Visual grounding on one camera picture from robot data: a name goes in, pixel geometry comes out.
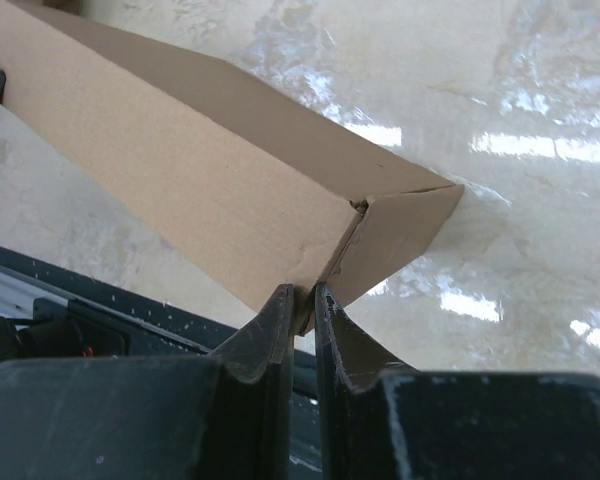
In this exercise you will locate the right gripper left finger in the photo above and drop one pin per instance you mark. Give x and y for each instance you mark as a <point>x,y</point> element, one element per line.
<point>68,412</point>

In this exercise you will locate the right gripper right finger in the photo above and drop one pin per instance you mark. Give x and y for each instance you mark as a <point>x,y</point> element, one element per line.
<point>383,419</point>

